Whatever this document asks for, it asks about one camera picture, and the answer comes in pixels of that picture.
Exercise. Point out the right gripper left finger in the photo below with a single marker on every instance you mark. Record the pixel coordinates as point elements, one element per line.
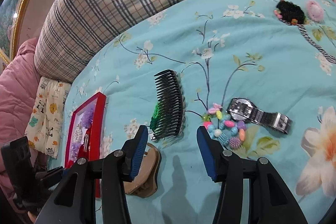
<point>74,201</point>

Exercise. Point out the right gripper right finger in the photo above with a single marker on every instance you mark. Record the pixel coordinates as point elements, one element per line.
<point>270,200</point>

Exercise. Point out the tan hair claw clip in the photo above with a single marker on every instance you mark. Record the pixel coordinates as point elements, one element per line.
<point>145,183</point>

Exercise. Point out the purple flower black comb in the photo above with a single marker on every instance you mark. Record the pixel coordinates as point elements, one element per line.
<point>170,94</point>

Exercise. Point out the red velvet bow clip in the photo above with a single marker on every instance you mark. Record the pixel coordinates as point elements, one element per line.
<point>84,149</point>

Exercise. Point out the purple sequin scrunchie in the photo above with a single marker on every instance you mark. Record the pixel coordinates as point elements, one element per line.
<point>74,150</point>

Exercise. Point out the left hand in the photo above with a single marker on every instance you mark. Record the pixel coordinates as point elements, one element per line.
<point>32,217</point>

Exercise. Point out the red shallow box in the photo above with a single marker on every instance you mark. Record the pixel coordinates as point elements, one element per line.
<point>84,134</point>

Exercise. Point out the cartoon animal cushion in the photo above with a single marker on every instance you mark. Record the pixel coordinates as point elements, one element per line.
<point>45,125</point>

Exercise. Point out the silver metal wristwatch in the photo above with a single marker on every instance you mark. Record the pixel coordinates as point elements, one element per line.
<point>241,109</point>

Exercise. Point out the pink quilt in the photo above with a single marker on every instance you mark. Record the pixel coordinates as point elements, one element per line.
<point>19,84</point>

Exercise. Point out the green ribbon hair clip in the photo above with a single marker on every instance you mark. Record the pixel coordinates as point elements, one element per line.
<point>156,118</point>

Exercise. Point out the teal floral bedsheet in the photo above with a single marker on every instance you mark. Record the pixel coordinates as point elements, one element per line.
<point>222,49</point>

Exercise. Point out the black beaded hair clip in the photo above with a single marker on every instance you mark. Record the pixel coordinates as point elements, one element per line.
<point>289,12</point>

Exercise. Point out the pink fuzzy ball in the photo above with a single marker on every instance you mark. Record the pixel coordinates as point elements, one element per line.
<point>314,11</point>

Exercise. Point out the gold picture frame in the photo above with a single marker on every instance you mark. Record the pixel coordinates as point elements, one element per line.
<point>11,10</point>

